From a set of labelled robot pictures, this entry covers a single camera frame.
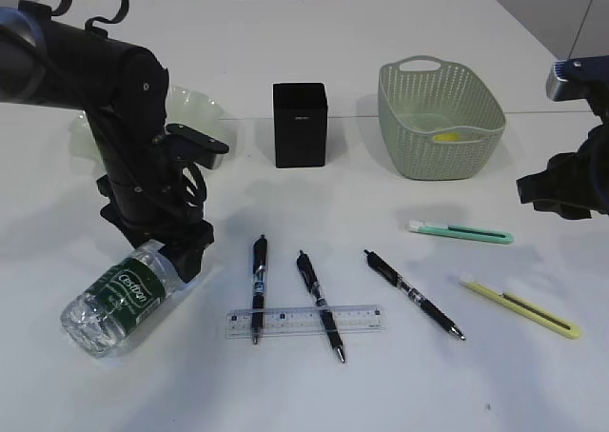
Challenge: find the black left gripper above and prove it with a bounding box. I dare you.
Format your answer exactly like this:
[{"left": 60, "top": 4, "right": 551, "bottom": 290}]
[{"left": 100, "top": 201, "right": 214, "bottom": 283}]

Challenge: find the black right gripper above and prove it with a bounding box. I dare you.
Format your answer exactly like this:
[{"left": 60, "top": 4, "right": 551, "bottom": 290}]
[{"left": 516, "top": 124, "right": 608, "bottom": 220}]

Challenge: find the clear water bottle green label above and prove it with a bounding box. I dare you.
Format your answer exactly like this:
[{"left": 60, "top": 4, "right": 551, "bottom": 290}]
[{"left": 60, "top": 240, "right": 185, "bottom": 358}]

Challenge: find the yellow utility knife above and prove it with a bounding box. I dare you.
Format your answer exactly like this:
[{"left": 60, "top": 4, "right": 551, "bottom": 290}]
[{"left": 458, "top": 276, "right": 582, "bottom": 340}]

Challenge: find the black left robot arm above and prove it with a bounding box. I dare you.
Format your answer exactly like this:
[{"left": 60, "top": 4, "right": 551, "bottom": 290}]
[{"left": 1, "top": 1, "right": 228, "bottom": 282}]

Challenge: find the black pen left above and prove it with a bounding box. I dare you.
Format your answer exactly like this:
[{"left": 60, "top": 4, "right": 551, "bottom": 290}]
[{"left": 250, "top": 234, "right": 268, "bottom": 344}]

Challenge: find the black pen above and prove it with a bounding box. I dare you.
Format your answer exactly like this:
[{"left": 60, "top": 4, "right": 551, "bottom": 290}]
[
  {"left": 363, "top": 249, "right": 466, "bottom": 341},
  {"left": 250, "top": 234, "right": 268, "bottom": 344},
  {"left": 296, "top": 250, "right": 346, "bottom": 363}
]

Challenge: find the black pen middle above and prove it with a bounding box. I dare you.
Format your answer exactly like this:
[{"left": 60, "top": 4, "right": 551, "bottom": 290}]
[{"left": 296, "top": 250, "right": 346, "bottom": 363}]

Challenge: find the clear plastic ruler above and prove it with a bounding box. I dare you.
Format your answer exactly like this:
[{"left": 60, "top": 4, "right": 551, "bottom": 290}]
[{"left": 225, "top": 304, "right": 384, "bottom": 339}]

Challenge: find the green utility knife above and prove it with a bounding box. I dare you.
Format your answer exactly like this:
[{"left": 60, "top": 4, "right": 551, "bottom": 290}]
[{"left": 407, "top": 220, "right": 514, "bottom": 245}]

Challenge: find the pale green wavy plate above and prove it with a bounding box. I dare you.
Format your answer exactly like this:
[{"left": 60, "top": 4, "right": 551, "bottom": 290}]
[{"left": 69, "top": 85, "right": 225, "bottom": 167}]

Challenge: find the pale green woven basket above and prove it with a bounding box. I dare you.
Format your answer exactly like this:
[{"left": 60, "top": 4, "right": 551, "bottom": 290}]
[{"left": 377, "top": 55, "right": 506, "bottom": 181}]

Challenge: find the black square pen holder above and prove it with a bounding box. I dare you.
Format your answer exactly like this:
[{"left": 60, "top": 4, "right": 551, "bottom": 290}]
[{"left": 272, "top": 82, "right": 328, "bottom": 168}]

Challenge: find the black pen right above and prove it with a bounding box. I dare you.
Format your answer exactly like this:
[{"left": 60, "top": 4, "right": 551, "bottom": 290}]
[{"left": 363, "top": 249, "right": 466, "bottom": 341}]

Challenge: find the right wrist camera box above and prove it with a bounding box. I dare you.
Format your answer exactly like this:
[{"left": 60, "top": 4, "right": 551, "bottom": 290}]
[{"left": 545, "top": 55, "right": 608, "bottom": 102}]

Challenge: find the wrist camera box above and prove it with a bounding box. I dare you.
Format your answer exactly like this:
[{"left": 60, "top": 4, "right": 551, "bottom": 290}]
[
  {"left": 163, "top": 124, "right": 229, "bottom": 169},
  {"left": 545, "top": 55, "right": 608, "bottom": 102}
]

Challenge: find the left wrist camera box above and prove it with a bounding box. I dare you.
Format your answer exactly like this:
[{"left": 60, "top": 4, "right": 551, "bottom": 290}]
[{"left": 163, "top": 124, "right": 229, "bottom": 169}]

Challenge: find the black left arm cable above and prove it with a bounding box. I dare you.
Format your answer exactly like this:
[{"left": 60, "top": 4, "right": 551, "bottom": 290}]
[{"left": 50, "top": 0, "right": 130, "bottom": 38}]

